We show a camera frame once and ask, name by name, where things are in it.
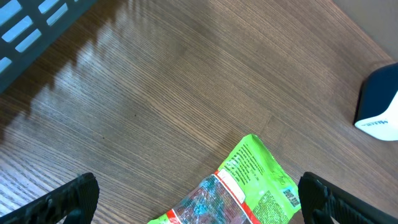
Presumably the white barcode scanner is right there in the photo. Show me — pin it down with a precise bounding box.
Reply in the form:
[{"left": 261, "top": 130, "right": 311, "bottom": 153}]
[{"left": 354, "top": 63, "right": 397, "bottom": 141}]

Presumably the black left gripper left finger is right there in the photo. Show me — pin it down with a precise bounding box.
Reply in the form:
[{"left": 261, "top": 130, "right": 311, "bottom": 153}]
[{"left": 1, "top": 172, "right": 100, "bottom": 224}]

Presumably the grey plastic basket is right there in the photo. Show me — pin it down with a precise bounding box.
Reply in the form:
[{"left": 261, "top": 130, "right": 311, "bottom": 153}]
[{"left": 1, "top": 0, "right": 96, "bottom": 92}]

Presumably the green snack bag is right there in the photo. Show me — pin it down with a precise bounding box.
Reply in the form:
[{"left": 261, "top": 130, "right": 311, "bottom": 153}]
[{"left": 149, "top": 134, "right": 301, "bottom": 224}]

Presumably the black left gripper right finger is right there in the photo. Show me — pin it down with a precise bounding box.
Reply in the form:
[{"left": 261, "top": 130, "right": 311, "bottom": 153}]
[{"left": 298, "top": 172, "right": 397, "bottom": 224}]

